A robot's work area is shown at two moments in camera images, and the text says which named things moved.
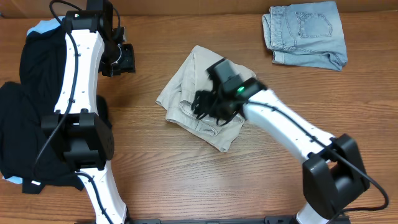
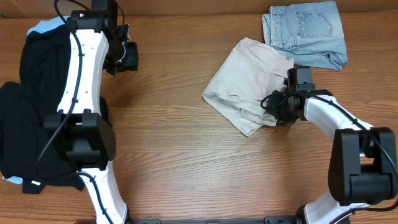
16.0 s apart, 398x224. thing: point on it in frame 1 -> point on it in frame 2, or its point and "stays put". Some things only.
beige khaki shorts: [190, 77] -> [249, 72]
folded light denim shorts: [308, 34] stays put
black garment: [23, 107] stays put
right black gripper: [203, 104] -> [271, 109]
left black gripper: [128, 64] stays put
